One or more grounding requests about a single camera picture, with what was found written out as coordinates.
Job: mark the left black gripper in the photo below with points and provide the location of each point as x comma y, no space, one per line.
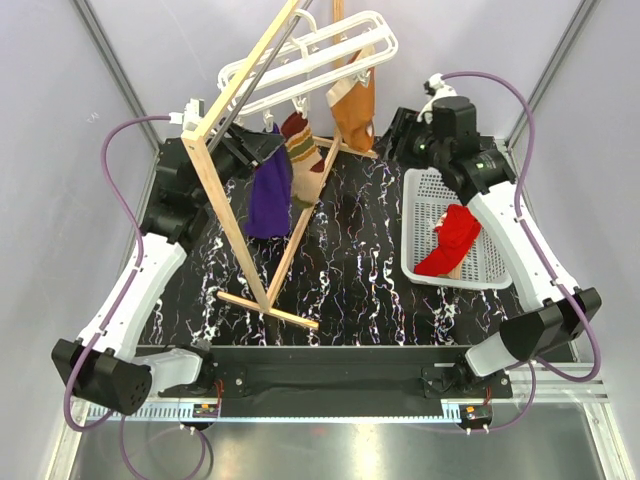
252,146

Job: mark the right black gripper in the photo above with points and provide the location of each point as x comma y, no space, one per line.
403,125

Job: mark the beige striped sock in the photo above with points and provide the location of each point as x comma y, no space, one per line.
306,161

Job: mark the white plastic clip hanger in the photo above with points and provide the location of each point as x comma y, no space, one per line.
314,57

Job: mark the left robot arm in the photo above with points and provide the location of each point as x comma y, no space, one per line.
101,365

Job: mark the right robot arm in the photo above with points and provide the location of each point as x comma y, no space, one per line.
555,309

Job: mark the orange sock with cream cuff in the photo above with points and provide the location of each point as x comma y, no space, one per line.
352,104

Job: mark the purple sock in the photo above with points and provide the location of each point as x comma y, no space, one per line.
270,199

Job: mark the red sock in basket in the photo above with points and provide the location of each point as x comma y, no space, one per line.
457,231

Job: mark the grey metal rack rod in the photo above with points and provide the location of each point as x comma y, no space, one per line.
235,95

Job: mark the wooden drying rack frame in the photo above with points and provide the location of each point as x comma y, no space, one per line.
264,296

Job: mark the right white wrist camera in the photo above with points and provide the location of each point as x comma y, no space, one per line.
436,88

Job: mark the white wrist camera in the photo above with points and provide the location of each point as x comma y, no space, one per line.
436,88
191,115

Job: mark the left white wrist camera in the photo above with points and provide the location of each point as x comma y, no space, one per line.
191,115

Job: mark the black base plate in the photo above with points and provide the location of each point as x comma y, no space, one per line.
328,383

